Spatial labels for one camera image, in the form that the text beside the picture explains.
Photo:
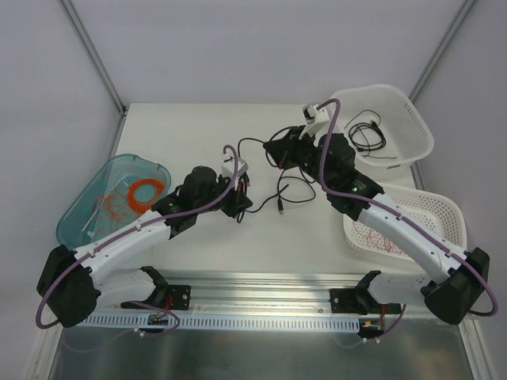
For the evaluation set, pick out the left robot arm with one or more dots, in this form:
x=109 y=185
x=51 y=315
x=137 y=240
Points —
x=76 y=282

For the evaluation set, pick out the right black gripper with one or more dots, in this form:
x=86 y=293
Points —
x=280 y=146

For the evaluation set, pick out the frame post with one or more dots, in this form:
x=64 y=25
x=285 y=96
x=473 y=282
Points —
x=451 y=32
x=92 y=53

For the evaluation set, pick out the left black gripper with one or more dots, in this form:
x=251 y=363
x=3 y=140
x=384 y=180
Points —
x=237 y=199

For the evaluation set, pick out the deep white plastic tub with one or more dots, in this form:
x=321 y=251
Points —
x=384 y=122

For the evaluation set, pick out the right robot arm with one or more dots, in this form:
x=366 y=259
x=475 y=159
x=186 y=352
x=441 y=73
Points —
x=453 y=278

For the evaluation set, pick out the right frame post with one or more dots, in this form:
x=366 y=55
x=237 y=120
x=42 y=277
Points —
x=451 y=32

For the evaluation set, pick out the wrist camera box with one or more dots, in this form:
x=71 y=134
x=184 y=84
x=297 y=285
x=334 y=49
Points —
x=233 y=169
x=316 y=119

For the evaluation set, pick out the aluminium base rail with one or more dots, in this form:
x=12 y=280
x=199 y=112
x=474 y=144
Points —
x=273 y=294

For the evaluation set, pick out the teal transparent plastic tray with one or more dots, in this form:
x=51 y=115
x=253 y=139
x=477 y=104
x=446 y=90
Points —
x=123 y=188

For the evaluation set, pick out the left frame post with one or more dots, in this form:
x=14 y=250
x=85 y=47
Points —
x=92 y=53

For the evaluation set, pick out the perforated white plastic basket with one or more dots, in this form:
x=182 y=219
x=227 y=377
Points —
x=438 y=213

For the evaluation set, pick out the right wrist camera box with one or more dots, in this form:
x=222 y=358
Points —
x=316 y=119

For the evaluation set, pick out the white slotted cable duct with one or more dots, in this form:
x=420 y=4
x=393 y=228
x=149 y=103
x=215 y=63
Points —
x=223 y=322

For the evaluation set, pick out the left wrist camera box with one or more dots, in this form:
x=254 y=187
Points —
x=233 y=169

